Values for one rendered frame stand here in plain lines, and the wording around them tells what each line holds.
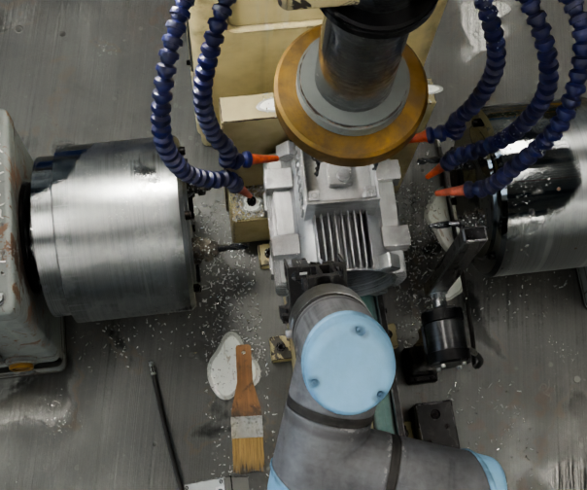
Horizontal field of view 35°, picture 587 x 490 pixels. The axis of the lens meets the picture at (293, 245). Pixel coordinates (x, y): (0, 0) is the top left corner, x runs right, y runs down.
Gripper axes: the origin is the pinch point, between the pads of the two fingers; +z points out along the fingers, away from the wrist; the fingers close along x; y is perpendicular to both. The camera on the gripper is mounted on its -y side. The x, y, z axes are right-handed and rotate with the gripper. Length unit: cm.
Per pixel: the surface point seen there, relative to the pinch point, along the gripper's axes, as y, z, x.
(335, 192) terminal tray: 12.7, 4.4, -5.5
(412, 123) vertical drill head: 22.8, -15.2, -12.2
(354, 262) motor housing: 3.8, -0.2, -6.6
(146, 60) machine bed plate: 32, 52, 20
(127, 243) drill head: 9.7, -1.3, 22.7
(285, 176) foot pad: 14.8, 10.2, 0.7
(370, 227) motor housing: 7.3, 4.9, -10.1
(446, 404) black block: -23.6, 12.8, -21.5
